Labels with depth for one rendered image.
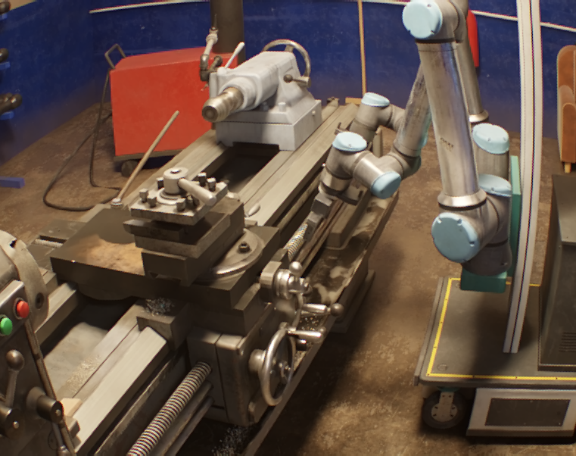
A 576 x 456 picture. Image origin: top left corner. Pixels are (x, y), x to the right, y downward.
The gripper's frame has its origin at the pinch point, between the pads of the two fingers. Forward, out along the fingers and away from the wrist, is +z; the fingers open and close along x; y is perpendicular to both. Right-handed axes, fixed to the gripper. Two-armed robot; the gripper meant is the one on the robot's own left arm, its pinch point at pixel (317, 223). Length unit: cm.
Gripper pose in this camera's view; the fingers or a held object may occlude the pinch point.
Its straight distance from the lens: 236.5
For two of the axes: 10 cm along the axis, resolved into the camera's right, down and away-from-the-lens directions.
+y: -8.6, -4.8, 1.7
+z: -2.6, 7.0, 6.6
